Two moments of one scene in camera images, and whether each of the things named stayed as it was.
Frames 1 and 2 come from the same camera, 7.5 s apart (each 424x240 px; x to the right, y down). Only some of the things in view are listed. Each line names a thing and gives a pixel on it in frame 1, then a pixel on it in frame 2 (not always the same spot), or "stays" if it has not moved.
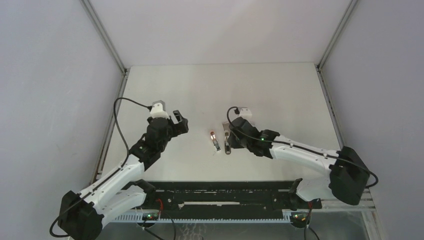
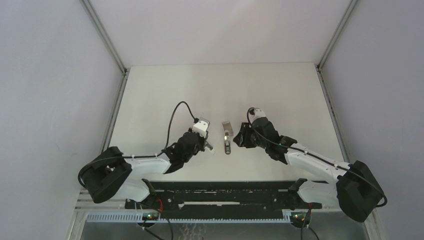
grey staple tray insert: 226,125 stays
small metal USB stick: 227,146 stays
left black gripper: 178,128 -> 202,140
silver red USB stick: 215,141 -> 207,144
